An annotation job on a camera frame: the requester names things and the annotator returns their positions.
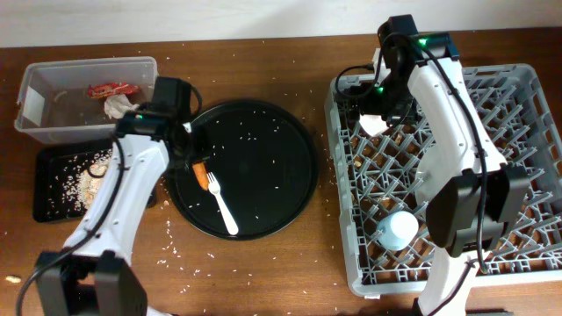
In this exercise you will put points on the peanut on table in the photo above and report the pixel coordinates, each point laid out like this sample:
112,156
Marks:
13,279

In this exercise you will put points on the clear plastic bin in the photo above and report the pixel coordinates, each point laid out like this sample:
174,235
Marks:
54,106

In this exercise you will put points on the white tissue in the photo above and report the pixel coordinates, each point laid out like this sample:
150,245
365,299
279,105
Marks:
116,106

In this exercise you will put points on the pink bowl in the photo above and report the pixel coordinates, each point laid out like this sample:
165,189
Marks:
373,125

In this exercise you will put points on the light blue plastic cup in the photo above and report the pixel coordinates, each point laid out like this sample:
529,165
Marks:
397,230

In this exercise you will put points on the rice and peanut pile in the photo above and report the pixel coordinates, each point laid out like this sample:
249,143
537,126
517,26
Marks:
88,186

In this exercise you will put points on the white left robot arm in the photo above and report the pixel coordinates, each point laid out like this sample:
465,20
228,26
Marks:
92,274

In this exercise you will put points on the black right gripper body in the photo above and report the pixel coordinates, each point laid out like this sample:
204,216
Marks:
389,99

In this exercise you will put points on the red snack wrapper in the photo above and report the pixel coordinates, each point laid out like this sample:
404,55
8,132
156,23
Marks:
112,89

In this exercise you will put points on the grey dishwasher rack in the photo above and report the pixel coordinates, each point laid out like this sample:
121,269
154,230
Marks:
375,177

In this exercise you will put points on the round black tray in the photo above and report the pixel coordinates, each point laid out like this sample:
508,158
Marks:
265,161

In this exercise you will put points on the black rectangular tray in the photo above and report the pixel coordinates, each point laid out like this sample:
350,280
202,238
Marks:
46,206

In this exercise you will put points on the grey round plate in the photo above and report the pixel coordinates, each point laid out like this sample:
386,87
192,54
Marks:
425,173

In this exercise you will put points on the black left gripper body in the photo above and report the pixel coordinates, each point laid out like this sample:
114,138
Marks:
183,161

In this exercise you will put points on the orange carrot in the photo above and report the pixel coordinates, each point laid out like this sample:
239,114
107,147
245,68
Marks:
201,175

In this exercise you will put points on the white plastic fork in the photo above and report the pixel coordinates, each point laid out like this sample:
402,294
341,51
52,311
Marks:
215,189

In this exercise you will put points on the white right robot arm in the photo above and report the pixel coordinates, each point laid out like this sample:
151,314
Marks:
471,192

